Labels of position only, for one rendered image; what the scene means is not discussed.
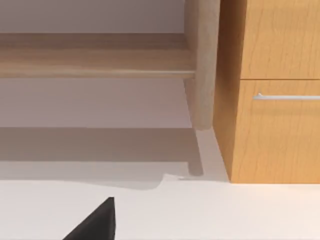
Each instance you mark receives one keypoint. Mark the orange wooden cupboard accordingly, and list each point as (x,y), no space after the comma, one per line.
(226,100)

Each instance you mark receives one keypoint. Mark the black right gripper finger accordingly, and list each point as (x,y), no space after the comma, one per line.
(101,221)

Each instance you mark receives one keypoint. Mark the orange wooden drawer front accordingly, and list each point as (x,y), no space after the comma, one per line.
(277,140)
(280,37)

